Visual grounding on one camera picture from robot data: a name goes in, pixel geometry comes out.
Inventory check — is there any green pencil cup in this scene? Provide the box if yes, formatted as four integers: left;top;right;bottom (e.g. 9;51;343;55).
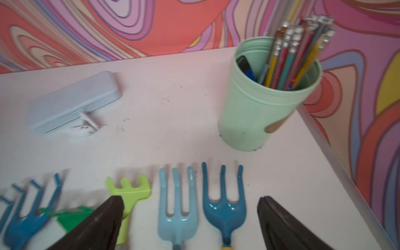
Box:
218;36;323;152

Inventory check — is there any lime rake wooden handle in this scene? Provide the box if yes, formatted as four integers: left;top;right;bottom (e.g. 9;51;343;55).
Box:
106;174;151;245

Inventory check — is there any white clip by case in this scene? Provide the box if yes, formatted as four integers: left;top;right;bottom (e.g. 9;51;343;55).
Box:
67;112;100;137

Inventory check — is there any green rake wooden handle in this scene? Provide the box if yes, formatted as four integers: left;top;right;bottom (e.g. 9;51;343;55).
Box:
39;206;94;233

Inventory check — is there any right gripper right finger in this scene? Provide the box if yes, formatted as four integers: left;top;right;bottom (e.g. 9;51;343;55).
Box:
257;196;332;250

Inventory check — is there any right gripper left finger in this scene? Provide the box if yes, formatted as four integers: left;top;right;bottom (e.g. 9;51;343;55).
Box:
49;196;124;250

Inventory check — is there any white pencil case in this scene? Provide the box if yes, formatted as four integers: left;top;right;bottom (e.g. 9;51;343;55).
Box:
27;71;122;134

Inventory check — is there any coloured pencils bunch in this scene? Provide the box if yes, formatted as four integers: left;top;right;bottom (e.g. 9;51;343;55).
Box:
257;15;335;91

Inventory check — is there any blue rake yellow handle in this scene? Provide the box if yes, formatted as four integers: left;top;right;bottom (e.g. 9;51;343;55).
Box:
202;162;247;250
4;179;50;250

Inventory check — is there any light blue rake pale handle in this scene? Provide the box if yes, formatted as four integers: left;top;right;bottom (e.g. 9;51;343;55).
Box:
158;166;198;250

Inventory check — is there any yellow handled tool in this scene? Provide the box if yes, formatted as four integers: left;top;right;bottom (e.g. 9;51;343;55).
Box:
0;195;14;231

